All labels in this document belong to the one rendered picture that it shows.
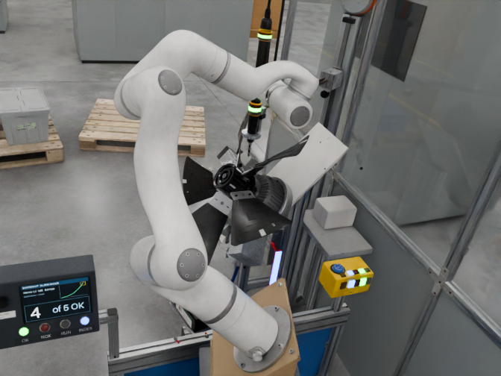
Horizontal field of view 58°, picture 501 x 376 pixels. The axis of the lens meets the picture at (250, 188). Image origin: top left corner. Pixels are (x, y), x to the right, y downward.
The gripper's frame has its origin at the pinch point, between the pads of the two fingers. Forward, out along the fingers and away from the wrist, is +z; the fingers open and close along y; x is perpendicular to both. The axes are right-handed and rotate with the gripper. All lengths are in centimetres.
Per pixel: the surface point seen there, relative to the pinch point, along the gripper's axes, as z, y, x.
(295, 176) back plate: 11, 28, -47
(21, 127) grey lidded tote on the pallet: 263, -99, -133
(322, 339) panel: -36, 28, -96
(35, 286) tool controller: -40, -72, -41
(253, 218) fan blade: -16.1, -2.0, -45.9
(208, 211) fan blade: 6, -11, -57
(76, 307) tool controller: -42, -63, -49
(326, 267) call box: -34, 21, -58
